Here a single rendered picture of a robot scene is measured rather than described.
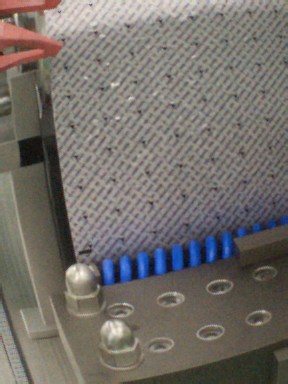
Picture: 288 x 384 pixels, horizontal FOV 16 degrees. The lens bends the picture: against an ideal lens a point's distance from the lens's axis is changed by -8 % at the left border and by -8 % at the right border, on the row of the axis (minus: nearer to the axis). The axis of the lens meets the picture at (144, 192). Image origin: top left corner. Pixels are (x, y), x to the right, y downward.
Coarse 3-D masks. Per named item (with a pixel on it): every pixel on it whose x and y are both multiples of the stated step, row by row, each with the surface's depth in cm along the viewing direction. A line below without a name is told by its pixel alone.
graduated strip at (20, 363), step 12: (0, 288) 120; (0, 300) 118; (0, 312) 115; (0, 324) 113; (12, 324) 113; (0, 336) 111; (12, 336) 111; (12, 348) 109; (12, 360) 106; (24, 360) 106; (12, 372) 104; (24, 372) 104
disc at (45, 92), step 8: (40, 0) 87; (40, 16) 86; (40, 24) 87; (40, 32) 87; (48, 64) 88; (48, 72) 88; (48, 80) 89; (40, 88) 95; (48, 88) 90; (40, 96) 97; (48, 96) 91
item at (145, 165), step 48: (96, 96) 92; (144, 96) 93; (192, 96) 94; (240, 96) 95; (96, 144) 94; (144, 144) 95; (192, 144) 96; (240, 144) 97; (96, 192) 96; (144, 192) 97; (192, 192) 98; (240, 192) 99; (96, 240) 98; (144, 240) 99
